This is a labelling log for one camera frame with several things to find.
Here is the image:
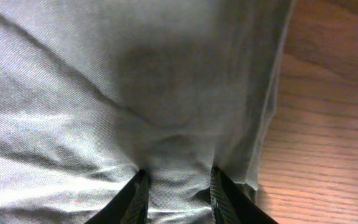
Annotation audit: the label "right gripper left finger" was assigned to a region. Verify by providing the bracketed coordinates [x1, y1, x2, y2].
[85, 169, 150, 224]

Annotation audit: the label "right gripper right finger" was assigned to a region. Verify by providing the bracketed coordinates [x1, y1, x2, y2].
[209, 167, 278, 224]

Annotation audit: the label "grey shorts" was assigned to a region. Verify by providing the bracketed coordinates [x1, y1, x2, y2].
[0, 0, 294, 223]

